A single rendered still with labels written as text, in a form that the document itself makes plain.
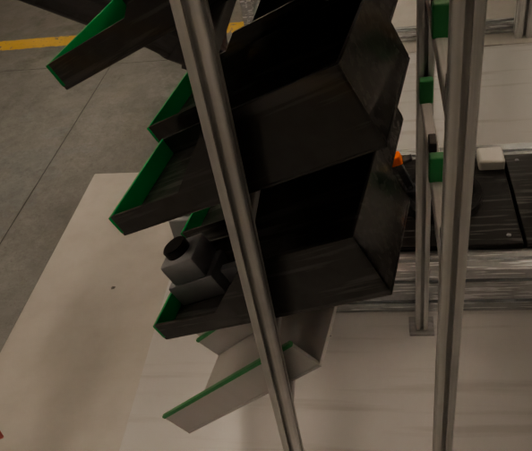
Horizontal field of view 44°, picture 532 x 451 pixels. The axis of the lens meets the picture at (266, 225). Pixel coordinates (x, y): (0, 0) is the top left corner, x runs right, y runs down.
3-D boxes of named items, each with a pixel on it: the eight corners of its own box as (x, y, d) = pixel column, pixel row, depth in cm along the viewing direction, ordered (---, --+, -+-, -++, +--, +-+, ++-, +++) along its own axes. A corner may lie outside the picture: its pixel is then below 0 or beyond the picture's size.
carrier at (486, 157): (373, 256, 111) (370, 199, 103) (372, 169, 129) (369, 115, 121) (523, 251, 107) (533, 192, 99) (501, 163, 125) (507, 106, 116)
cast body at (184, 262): (183, 306, 76) (145, 266, 73) (194, 279, 79) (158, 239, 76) (241, 289, 72) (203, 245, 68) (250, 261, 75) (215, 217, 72)
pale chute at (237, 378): (189, 434, 87) (161, 417, 86) (221, 354, 96) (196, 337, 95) (321, 367, 68) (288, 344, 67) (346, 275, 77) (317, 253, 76)
